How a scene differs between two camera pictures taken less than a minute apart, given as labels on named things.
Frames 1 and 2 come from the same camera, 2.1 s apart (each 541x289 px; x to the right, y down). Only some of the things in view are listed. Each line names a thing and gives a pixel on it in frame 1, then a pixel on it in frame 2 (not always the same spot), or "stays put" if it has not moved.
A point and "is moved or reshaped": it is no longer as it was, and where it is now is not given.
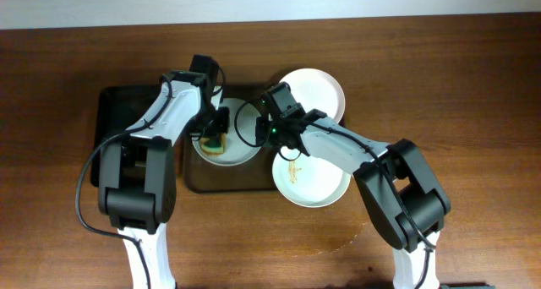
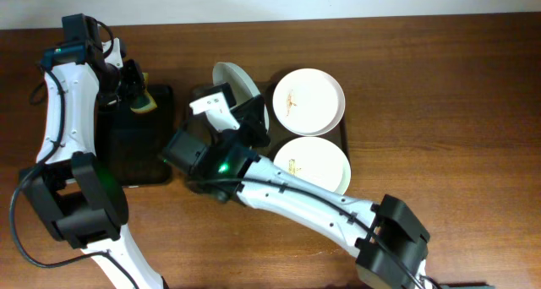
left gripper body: (213, 120) -> (123, 83)
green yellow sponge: (213, 147) is moved or reshaped
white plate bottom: (307, 181) stays put
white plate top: (315, 89) stays put
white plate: (241, 140) is moved or reshaped
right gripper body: (270, 131) -> (242, 133)
